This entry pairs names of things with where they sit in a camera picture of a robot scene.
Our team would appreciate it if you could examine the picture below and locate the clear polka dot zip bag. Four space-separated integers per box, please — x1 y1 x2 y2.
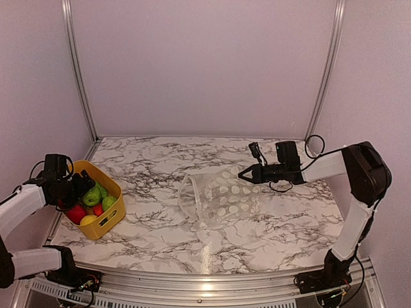
177 166 261 228

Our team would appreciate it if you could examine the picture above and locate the right aluminium frame post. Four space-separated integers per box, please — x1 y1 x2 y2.
304 0 346 141

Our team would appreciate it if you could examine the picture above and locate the fake orange carrot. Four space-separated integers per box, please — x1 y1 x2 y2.
92 203 104 216

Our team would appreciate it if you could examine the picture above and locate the left aluminium frame post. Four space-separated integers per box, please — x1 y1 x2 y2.
61 0 99 143

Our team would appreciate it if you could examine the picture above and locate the yellow plastic basket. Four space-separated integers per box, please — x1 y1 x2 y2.
64 160 126 240

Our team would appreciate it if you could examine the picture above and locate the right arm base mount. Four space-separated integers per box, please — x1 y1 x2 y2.
293 269 352 294

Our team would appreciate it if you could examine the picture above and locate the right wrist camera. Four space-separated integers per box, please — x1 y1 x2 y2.
249 142 267 166

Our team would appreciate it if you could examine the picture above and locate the aluminium frame post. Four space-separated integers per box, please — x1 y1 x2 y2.
304 0 346 141
61 0 99 143

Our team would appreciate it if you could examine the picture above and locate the fake yellow lemon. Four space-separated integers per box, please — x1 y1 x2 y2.
80 215 98 226

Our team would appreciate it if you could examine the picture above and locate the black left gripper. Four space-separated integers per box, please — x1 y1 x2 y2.
55 169 94 210

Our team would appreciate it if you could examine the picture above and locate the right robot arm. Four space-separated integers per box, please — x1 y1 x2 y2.
238 141 392 287

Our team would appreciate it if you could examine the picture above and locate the fake green cucumber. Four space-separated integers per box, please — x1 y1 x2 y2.
96 182 109 199

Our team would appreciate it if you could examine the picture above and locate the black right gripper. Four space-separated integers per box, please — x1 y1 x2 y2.
238 163 288 184

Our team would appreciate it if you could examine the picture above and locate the fake green apple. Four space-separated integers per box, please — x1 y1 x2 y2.
101 196 117 211
82 189 101 207

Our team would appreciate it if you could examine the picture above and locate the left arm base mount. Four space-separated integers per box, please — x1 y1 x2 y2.
46 268 102 292

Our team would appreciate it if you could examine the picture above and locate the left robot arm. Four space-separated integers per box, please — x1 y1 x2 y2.
1 153 96 289

